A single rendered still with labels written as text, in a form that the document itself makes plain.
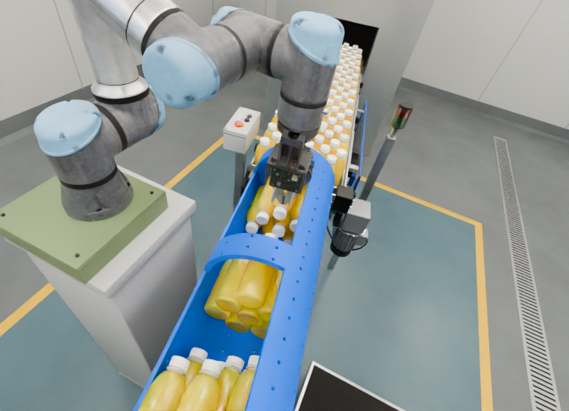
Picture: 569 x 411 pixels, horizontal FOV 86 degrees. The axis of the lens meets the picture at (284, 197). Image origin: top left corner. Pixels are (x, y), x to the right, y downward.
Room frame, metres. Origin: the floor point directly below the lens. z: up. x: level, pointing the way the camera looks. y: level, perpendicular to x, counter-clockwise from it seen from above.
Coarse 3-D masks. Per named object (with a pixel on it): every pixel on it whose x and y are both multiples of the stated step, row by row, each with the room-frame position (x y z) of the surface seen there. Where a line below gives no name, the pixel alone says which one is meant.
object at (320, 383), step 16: (320, 368) 0.53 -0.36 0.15; (304, 384) 0.45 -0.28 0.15; (320, 384) 0.46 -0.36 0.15; (336, 384) 0.47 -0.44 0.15; (352, 384) 0.49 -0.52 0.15; (304, 400) 0.38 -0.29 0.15; (320, 400) 0.39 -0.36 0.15; (336, 400) 0.41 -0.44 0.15; (352, 400) 0.42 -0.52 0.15; (368, 400) 0.43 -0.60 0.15; (384, 400) 0.45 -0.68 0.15
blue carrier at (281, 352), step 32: (320, 160) 0.80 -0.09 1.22; (256, 192) 0.78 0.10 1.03; (320, 192) 0.66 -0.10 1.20; (320, 224) 0.56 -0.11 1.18; (224, 256) 0.38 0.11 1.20; (256, 256) 0.38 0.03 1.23; (288, 256) 0.40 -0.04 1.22; (320, 256) 0.49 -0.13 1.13; (288, 288) 0.33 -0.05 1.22; (192, 320) 0.29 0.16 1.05; (224, 320) 0.33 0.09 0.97; (288, 320) 0.27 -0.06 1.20; (224, 352) 0.26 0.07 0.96; (256, 352) 0.28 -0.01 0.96; (288, 352) 0.21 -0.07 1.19; (256, 384) 0.14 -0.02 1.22; (288, 384) 0.16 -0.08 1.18
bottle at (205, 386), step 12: (204, 372) 0.16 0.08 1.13; (192, 384) 0.14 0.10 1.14; (204, 384) 0.14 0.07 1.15; (216, 384) 0.15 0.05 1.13; (192, 396) 0.12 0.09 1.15; (204, 396) 0.12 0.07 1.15; (216, 396) 0.13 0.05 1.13; (180, 408) 0.10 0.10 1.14; (192, 408) 0.10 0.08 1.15; (204, 408) 0.11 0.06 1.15; (216, 408) 0.11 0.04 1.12
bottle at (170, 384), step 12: (168, 372) 0.15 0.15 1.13; (180, 372) 0.16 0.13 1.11; (156, 384) 0.13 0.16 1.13; (168, 384) 0.13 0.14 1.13; (180, 384) 0.14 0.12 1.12; (156, 396) 0.11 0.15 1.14; (168, 396) 0.12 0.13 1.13; (180, 396) 0.12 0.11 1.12; (144, 408) 0.09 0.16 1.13; (156, 408) 0.09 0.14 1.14; (168, 408) 0.10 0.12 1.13
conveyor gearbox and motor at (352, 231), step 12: (360, 204) 1.02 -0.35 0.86; (348, 216) 0.95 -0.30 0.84; (360, 216) 0.95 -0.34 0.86; (348, 228) 0.95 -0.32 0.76; (360, 228) 0.94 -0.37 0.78; (336, 240) 0.97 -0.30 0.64; (348, 240) 0.95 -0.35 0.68; (360, 240) 0.97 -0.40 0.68; (336, 252) 0.95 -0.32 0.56; (348, 252) 0.96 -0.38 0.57
